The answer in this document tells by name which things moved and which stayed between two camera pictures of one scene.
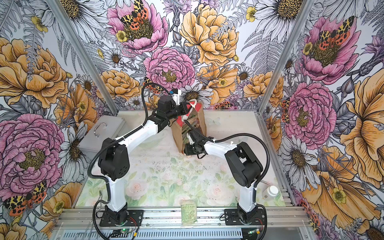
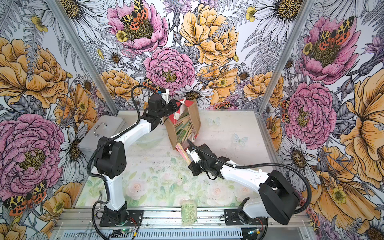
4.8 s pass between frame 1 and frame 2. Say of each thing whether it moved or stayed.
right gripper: moved
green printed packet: stayed
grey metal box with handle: stayed
